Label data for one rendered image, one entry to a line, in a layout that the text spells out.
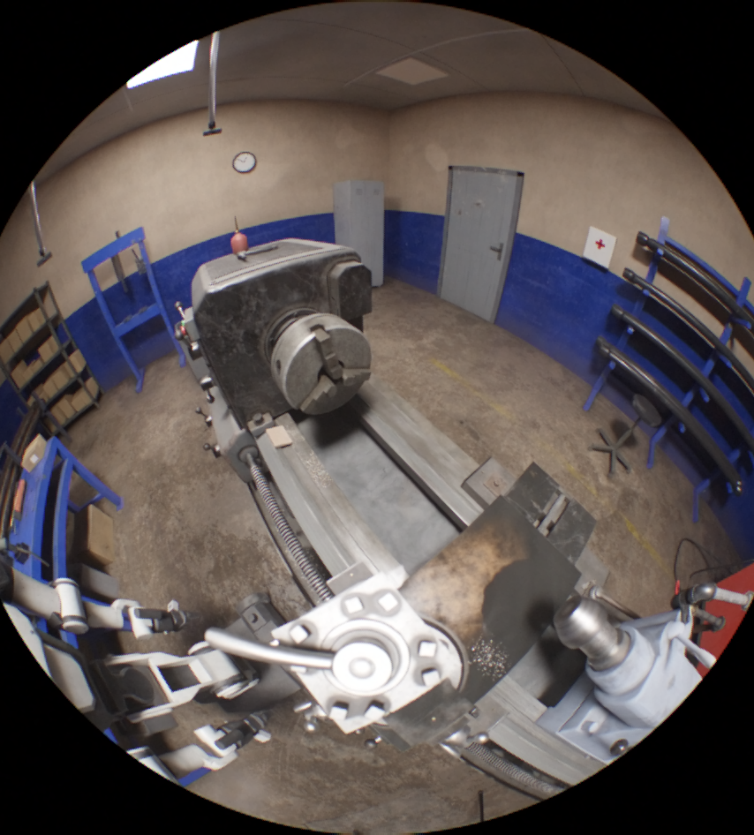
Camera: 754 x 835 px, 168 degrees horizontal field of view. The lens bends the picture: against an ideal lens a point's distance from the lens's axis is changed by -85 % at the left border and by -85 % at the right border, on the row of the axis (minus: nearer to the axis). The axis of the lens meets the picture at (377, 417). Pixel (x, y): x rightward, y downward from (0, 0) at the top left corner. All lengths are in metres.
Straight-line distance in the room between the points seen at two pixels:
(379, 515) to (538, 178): 3.51
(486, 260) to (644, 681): 3.78
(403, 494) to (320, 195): 4.18
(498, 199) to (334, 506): 3.56
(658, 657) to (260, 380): 1.14
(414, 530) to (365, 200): 4.02
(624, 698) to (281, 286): 1.13
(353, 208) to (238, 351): 3.51
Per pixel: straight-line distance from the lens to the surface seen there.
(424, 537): 0.79
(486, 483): 0.73
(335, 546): 0.64
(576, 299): 3.31
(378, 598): 0.34
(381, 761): 1.79
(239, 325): 0.72
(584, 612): 0.47
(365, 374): 0.67
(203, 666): 0.95
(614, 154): 3.46
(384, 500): 0.82
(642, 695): 0.58
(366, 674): 0.28
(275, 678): 1.45
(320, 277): 0.76
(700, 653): 0.56
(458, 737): 0.53
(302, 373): 0.59
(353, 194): 4.06
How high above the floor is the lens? 1.47
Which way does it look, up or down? 48 degrees down
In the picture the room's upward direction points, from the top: straight up
